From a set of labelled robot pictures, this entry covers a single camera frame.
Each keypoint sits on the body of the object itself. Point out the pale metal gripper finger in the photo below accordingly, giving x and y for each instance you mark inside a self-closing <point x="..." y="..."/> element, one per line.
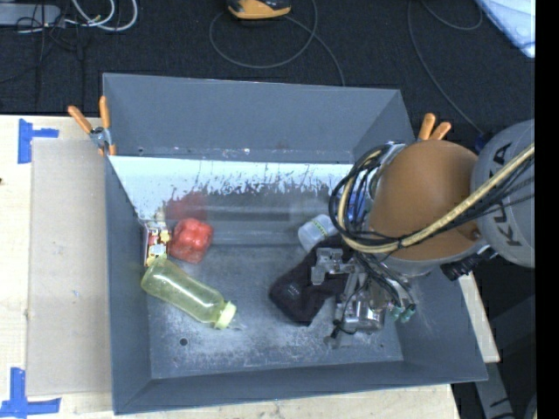
<point x="328" y="263"/>
<point x="360" y="318"/>

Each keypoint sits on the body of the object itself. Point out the black cloth pouch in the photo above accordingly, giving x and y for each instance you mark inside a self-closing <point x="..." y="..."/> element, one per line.
<point x="294" y="293"/>

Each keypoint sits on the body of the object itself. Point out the grey metal bin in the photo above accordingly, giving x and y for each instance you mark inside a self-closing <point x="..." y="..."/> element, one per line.
<point x="262" y="321"/>

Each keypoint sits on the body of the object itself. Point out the red toy fruit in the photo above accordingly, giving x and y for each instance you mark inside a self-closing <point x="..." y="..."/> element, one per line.
<point x="191" y="240"/>

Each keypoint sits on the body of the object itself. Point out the yellow clear plastic bottle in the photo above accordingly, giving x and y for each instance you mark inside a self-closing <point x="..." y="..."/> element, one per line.
<point x="183" y="290"/>

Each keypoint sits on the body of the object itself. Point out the small red and yellow box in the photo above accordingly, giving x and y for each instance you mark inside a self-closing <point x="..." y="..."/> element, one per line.
<point x="155" y="245"/>

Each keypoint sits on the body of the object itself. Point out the pale wood flat board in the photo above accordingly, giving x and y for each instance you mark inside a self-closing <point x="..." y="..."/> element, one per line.
<point x="65" y="256"/>

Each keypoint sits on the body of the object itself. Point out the black cylinder on white bracket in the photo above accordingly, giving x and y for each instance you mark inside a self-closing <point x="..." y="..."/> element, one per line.
<point x="456" y="269"/>

